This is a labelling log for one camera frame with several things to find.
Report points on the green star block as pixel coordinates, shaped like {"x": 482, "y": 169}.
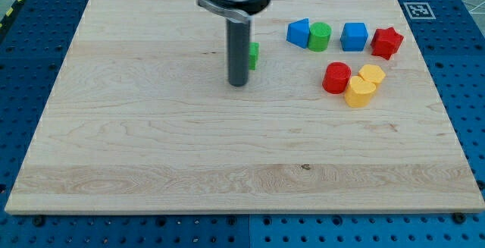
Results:
{"x": 253, "y": 55}

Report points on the red star block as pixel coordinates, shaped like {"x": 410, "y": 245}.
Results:
{"x": 386, "y": 42}

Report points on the green cylinder block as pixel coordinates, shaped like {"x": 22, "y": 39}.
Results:
{"x": 319, "y": 36}

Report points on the white fiducial marker tag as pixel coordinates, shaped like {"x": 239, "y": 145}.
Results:
{"x": 419, "y": 11}

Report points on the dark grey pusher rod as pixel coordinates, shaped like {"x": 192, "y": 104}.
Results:
{"x": 238, "y": 46}

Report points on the red cylinder block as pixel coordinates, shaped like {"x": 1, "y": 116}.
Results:
{"x": 336, "y": 77}

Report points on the blue cube block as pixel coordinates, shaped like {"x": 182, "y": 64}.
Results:
{"x": 354, "y": 37}

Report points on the yellow hexagon block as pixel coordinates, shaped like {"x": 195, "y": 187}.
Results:
{"x": 372, "y": 73}

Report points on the yellow heart block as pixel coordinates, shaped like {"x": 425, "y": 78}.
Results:
{"x": 359, "y": 92}

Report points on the blue triangle block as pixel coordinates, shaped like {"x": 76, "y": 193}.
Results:
{"x": 298, "y": 33}

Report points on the light wooden board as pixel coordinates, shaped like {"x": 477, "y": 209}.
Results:
{"x": 142, "y": 121}

